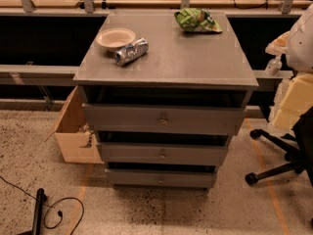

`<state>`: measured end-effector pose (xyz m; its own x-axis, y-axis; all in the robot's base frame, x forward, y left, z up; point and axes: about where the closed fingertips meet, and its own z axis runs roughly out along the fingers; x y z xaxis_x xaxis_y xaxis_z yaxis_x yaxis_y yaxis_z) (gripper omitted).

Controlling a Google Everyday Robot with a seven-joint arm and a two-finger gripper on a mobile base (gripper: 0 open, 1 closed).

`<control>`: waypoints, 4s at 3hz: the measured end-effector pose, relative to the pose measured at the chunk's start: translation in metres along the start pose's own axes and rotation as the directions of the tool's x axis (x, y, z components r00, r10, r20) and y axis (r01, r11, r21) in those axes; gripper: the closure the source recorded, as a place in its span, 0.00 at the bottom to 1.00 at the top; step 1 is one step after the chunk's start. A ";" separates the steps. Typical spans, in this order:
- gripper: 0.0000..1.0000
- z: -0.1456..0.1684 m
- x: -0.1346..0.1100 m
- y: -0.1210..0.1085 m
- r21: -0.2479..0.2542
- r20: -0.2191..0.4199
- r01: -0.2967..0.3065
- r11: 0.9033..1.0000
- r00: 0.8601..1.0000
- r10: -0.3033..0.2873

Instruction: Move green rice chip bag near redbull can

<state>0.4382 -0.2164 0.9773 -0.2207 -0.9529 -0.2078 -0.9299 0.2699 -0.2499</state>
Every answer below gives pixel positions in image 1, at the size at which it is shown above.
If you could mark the black floor pole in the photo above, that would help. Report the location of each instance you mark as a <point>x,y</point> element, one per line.
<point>40,200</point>

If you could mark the top grey drawer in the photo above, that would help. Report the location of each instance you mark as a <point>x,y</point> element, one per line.
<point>159,119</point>

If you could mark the green rice chip bag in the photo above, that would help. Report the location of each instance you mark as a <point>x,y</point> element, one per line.
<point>197,20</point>

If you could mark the white paper bowl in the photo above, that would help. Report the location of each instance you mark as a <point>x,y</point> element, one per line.
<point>115,38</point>

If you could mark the clear sanitizer bottle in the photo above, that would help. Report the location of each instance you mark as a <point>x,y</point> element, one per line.
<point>273,67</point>

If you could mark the grey drawer cabinet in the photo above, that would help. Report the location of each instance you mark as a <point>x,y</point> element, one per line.
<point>180,69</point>

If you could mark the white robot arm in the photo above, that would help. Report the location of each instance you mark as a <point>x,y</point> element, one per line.
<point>300,43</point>

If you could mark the bottom grey drawer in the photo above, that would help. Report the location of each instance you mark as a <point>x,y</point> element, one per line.
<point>160,178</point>

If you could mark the yellow foam blocks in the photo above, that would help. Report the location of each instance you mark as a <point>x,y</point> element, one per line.
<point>294,97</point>

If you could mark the cardboard box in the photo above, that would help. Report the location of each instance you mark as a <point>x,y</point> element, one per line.
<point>77,142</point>

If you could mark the silver redbull can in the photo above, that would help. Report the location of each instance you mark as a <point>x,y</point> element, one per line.
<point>131,52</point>

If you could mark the middle grey drawer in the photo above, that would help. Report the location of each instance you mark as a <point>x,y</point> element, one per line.
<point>162,154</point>

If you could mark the grey drawer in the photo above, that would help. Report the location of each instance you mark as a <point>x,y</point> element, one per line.
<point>159,119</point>
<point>160,178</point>
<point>162,154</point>

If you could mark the black office chair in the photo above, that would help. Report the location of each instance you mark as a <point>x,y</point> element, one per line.
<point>299,159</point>

